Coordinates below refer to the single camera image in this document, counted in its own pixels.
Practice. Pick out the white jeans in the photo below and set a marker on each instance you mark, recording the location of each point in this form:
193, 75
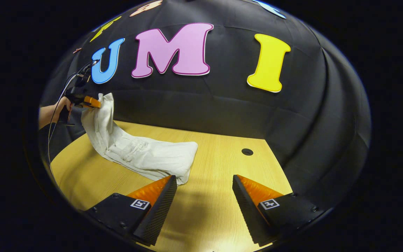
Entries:
145, 154

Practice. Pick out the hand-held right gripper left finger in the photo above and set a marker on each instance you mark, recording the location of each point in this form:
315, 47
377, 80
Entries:
161, 206

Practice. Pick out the black backdrop cloth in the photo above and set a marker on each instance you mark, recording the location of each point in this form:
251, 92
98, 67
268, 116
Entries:
222, 105

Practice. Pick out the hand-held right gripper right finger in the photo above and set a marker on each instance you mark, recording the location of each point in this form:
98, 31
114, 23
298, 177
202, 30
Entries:
245, 206

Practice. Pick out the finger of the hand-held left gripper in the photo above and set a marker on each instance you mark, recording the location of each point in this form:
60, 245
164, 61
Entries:
92, 102

